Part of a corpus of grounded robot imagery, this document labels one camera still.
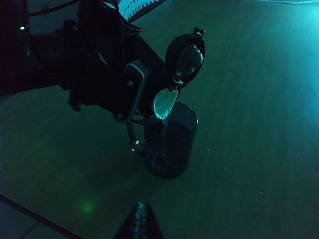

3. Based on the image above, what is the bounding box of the clear glass mug with handle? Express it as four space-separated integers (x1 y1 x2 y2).
127 101 199 179

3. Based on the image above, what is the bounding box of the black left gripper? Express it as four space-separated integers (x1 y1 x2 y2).
32 20 151 124

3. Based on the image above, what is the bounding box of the black thermos cup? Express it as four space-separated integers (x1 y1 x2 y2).
121 27 207 120

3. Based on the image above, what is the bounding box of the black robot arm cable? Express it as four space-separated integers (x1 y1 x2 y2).
26 0 81 17

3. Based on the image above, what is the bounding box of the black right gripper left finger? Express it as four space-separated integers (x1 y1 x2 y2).
116 202 143 239

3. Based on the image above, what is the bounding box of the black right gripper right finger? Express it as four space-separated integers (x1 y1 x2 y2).
142 202 164 239

